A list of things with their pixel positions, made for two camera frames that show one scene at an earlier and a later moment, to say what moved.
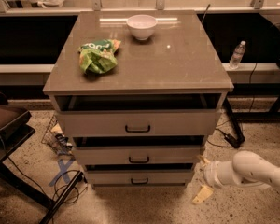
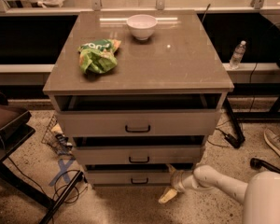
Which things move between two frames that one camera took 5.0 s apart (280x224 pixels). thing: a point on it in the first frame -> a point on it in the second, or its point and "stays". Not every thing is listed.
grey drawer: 140,176 stays
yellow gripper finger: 204,193 -> 169,195
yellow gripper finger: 203,160 -> 171,168
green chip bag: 98,56 stays
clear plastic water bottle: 237,54 stays
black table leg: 234,122 stays
